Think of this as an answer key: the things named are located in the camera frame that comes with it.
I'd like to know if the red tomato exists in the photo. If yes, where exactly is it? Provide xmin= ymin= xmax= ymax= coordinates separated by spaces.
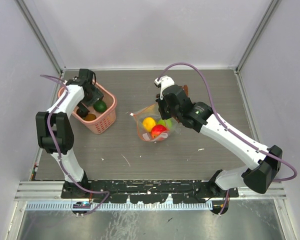
xmin=150 ymin=124 xmax=168 ymax=139

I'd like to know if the small yellow orange fruit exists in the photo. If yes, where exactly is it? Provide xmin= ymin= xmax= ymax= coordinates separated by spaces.
xmin=83 ymin=113 xmax=97 ymax=122

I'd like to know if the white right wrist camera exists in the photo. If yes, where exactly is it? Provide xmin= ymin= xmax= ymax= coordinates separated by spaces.
xmin=154 ymin=75 xmax=175 ymax=100

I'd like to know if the aluminium frame rail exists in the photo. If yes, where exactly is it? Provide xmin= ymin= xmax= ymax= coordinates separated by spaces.
xmin=14 ymin=178 xmax=287 ymax=201

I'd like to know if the white slotted cable duct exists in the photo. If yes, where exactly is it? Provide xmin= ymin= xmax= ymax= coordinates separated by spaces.
xmin=25 ymin=200 xmax=213 ymax=212

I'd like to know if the brown cloth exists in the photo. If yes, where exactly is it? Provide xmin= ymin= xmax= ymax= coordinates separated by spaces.
xmin=182 ymin=84 xmax=189 ymax=97

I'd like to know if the clear zip top bag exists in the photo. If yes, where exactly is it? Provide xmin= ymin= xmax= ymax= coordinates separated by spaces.
xmin=130 ymin=104 xmax=181 ymax=143

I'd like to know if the light green apple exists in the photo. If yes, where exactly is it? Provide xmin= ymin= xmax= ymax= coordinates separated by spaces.
xmin=157 ymin=119 xmax=173 ymax=129

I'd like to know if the pink plastic basket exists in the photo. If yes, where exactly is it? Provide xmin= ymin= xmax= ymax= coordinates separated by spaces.
xmin=71 ymin=83 xmax=118 ymax=134

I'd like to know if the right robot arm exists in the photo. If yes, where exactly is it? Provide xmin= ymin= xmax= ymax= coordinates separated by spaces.
xmin=155 ymin=84 xmax=283 ymax=197

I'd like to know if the dark green lime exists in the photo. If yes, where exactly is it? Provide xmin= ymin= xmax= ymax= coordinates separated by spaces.
xmin=93 ymin=100 xmax=108 ymax=113

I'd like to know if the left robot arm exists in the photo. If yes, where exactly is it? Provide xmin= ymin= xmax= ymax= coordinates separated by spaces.
xmin=35 ymin=68 xmax=109 ymax=198

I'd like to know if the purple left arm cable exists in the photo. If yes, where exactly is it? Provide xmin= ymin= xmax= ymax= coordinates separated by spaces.
xmin=39 ymin=74 xmax=110 ymax=216

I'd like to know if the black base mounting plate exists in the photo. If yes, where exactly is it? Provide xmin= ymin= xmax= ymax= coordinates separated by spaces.
xmin=61 ymin=180 xmax=226 ymax=204

